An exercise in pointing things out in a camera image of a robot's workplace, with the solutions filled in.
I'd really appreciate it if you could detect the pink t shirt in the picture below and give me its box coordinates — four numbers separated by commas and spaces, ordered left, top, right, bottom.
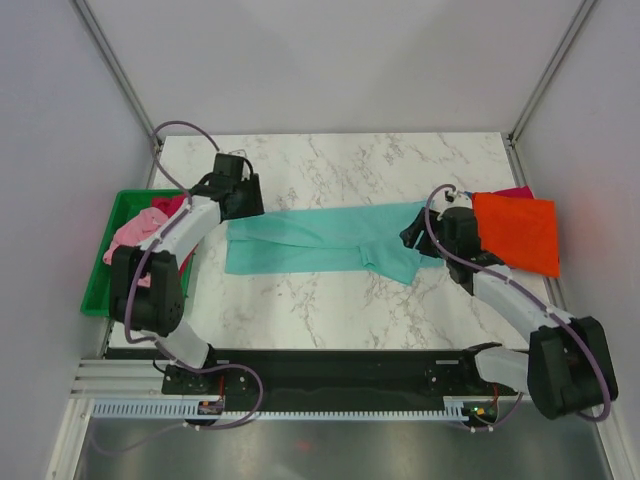
102, 207, 169, 265

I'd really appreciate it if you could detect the teal t shirt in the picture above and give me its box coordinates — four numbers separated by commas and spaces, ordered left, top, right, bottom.
225, 202, 443, 285

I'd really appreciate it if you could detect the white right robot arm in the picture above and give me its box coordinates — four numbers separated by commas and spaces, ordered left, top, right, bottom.
400, 207, 619, 422

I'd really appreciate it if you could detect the magenta t shirt in bin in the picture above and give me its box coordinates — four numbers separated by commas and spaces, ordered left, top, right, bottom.
151, 194, 196, 275

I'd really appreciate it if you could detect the white slotted cable duct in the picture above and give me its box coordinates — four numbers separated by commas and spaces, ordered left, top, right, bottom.
91, 396, 492, 422

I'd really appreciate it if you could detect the green plastic bin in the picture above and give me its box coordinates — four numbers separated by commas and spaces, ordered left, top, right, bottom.
80, 189, 180, 317

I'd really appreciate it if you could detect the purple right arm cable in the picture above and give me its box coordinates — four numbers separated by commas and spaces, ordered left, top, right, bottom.
423, 183, 614, 434

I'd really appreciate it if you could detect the orange folded t shirt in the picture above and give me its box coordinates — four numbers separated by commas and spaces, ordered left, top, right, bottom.
472, 193, 560, 278

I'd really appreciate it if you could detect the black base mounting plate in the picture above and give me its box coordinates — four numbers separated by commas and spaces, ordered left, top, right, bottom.
103, 348, 519, 414

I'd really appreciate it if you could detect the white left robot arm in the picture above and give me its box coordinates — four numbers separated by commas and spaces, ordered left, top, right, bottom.
109, 153, 265, 393

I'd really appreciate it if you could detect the magenta folded t shirt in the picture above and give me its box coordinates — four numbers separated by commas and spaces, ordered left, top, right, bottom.
493, 186, 534, 199

